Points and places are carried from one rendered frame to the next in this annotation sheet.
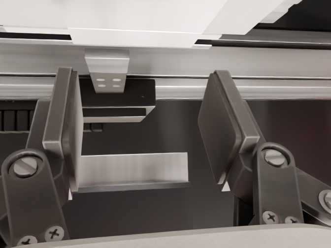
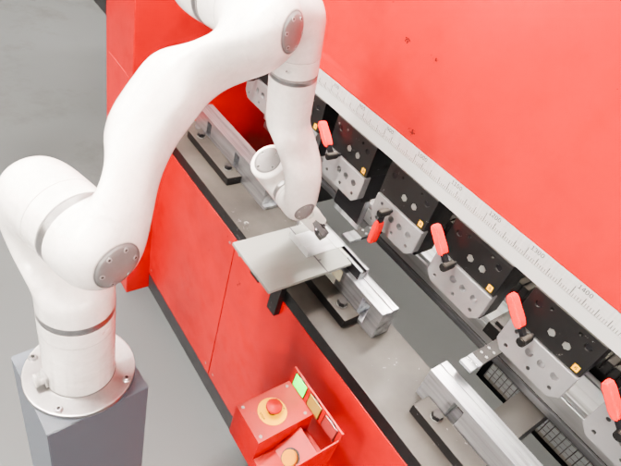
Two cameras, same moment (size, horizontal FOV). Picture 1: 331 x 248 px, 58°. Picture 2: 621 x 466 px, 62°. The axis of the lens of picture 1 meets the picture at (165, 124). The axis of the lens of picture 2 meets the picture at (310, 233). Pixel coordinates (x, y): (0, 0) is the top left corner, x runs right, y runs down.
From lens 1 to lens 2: 1.26 m
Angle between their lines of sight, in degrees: 45
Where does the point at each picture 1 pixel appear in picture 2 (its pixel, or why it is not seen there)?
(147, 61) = not seen: hidden behind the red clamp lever
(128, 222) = (345, 204)
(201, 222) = not seen: hidden behind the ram
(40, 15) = (335, 252)
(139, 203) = (342, 205)
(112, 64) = (349, 235)
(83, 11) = (327, 247)
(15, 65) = (419, 262)
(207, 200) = not seen: hidden behind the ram
